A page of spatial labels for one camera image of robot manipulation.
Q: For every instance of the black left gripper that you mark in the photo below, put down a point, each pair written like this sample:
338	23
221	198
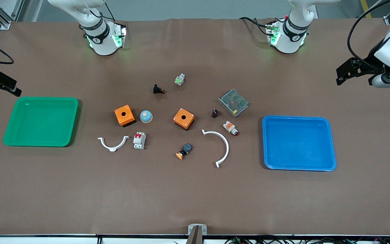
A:
368	64

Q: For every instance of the white red circuit breaker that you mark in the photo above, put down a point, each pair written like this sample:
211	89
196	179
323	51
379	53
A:
139	140

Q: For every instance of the black cylindrical capacitor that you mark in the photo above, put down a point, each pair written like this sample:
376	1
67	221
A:
214	113

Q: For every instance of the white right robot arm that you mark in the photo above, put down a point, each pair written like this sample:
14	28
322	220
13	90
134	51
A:
100	32

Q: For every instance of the green plastic tray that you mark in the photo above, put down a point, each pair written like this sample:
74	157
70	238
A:
41	121

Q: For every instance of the blue plastic tray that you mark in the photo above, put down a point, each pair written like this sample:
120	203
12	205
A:
299	143

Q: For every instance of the metal mesh power supply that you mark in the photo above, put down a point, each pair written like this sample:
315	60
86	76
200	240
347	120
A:
233	102

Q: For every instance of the orange white red indicator light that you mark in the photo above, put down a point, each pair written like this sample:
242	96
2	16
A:
231	128

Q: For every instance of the blue white dome button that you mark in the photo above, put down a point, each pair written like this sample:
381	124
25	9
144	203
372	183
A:
146	116

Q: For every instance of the black red indicator lamp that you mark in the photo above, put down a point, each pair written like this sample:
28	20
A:
158	89

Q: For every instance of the green white push button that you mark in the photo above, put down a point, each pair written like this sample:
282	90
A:
179	80

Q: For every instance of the orange mushroom push button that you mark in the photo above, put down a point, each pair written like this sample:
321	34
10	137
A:
184	151

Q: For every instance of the orange button enclosure box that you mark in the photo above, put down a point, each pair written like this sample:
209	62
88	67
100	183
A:
183	118
124	115

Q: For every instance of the small white curved bracket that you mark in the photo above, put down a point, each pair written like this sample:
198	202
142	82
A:
113	145

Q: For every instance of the large white curved bracket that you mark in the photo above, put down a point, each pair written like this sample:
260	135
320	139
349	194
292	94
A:
224	145

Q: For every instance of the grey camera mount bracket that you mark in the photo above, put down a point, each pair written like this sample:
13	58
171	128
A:
197	231

